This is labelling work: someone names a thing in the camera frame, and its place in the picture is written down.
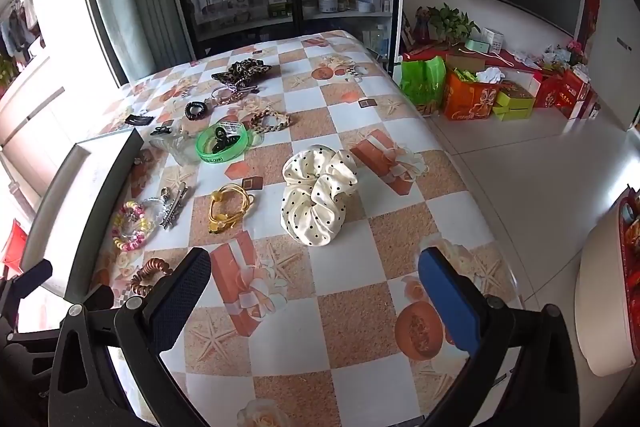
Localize plant in red pot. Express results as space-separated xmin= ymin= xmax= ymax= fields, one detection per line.
xmin=0 ymin=54 xmax=19 ymax=94

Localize small white box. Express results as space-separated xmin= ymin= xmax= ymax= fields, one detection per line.
xmin=482 ymin=28 xmax=507 ymax=52

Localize white round stool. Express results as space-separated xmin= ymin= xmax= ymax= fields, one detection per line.
xmin=574 ymin=186 xmax=640 ymax=378

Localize orange gift bag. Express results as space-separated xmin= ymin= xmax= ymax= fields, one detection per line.
xmin=442 ymin=69 xmax=501 ymax=122

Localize clear claw hair clip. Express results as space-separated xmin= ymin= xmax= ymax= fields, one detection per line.
xmin=149 ymin=132 xmax=202 ymax=166

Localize beige braided hair tie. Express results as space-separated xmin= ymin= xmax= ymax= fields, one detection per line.
xmin=249 ymin=106 xmax=293 ymax=135

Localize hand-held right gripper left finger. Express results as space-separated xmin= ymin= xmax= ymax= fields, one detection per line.
xmin=47 ymin=247 xmax=213 ymax=427

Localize pink flowers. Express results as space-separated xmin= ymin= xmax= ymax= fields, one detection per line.
xmin=565 ymin=39 xmax=589 ymax=65

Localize red plastic stool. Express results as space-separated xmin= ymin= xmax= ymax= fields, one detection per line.
xmin=0 ymin=219 xmax=29 ymax=266

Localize checkered printed tablecloth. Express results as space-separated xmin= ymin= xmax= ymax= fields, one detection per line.
xmin=65 ymin=29 xmax=526 ymax=427

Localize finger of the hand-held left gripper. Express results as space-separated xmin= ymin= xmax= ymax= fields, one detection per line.
xmin=80 ymin=285 xmax=117 ymax=314
xmin=0 ymin=259 xmax=54 ymax=338

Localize brown spiral hair tie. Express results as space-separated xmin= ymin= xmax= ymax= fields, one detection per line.
xmin=131 ymin=258 xmax=173 ymax=299

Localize silver duckbill hair clips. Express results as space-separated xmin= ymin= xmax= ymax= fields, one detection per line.
xmin=158 ymin=184 xmax=193 ymax=232

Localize colourful spiral hair ties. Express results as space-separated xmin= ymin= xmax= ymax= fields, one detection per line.
xmin=111 ymin=201 xmax=155 ymax=254

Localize hanging clothes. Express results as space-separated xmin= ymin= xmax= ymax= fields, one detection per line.
xmin=0 ymin=0 xmax=41 ymax=58

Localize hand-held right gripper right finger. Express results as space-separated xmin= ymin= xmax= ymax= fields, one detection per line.
xmin=418 ymin=247 xmax=594 ymax=427

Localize clear water bottle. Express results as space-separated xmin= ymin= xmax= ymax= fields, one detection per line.
xmin=367 ymin=24 xmax=391 ymax=58

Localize black claw hair clip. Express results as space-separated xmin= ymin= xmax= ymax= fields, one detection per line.
xmin=209 ymin=124 xmax=238 ymax=154

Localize yellow hair tie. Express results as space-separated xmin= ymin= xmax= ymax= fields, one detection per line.
xmin=208 ymin=183 xmax=256 ymax=235

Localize cream polka dot scrunchie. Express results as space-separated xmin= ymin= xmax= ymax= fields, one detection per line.
xmin=281 ymin=146 xmax=359 ymax=249

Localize green plastic bag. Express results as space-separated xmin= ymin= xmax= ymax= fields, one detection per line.
xmin=400 ymin=56 xmax=447 ymax=108

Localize red gift bags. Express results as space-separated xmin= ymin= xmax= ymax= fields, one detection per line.
xmin=534 ymin=66 xmax=601 ymax=121

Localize leopard print bow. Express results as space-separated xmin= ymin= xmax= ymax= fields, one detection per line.
xmin=211 ymin=59 xmax=272 ymax=90

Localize yellow-green box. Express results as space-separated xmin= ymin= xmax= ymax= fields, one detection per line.
xmin=492 ymin=82 xmax=536 ymax=122

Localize dark grey tray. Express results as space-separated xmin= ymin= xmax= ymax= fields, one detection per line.
xmin=17 ymin=128 xmax=145 ymax=303

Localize green potted plant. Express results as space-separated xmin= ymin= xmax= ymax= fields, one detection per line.
xmin=427 ymin=3 xmax=482 ymax=44

